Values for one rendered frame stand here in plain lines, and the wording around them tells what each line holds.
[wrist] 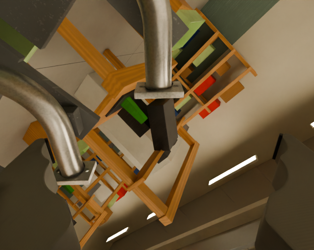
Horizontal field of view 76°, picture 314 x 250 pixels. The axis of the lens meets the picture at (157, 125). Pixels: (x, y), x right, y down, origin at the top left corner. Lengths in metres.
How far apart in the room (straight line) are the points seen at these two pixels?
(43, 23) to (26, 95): 0.09
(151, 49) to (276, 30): 5.98
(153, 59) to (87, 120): 0.13
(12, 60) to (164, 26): 0.19
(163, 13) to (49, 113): 0.16
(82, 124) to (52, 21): 0.13
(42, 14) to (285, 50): 6.07
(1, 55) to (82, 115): 0.11
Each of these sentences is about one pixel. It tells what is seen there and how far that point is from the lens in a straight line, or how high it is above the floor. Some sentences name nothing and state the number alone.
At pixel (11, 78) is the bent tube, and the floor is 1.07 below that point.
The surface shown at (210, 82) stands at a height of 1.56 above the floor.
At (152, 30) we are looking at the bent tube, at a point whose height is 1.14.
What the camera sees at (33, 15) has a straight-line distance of 0.30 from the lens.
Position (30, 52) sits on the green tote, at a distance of 0.45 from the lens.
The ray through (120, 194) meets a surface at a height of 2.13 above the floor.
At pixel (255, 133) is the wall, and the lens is 6.71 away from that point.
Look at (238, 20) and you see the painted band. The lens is 6.11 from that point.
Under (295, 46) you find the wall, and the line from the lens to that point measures 6.25.
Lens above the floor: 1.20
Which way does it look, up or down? 2 degrees up
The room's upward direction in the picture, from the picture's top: 136 degrees clockwise
